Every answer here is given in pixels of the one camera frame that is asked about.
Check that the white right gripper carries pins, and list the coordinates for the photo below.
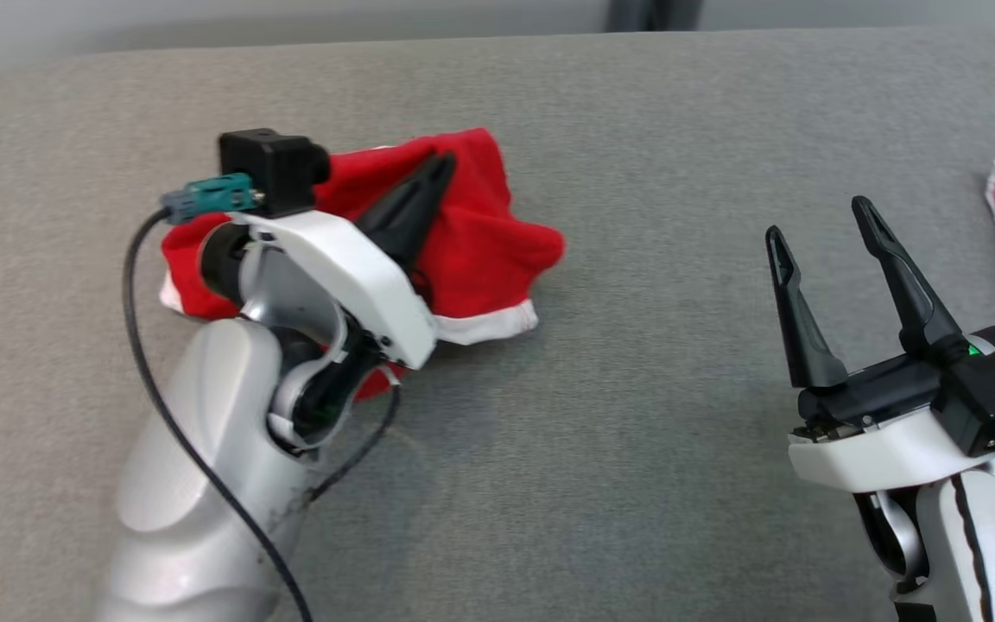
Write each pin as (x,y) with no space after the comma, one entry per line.
(877,449)

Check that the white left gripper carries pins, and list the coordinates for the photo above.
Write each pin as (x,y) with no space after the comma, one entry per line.
(351,268)

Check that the small red white-trimmed garment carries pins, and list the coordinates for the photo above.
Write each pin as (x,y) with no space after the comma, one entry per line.
(489,250)

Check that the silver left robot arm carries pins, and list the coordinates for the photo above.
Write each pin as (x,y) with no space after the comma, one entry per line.
(195,484)

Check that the teal left camera connector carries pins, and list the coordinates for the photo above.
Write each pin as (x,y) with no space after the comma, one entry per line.
(217,192)

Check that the grey metal post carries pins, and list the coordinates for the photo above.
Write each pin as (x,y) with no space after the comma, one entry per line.
(636,13)

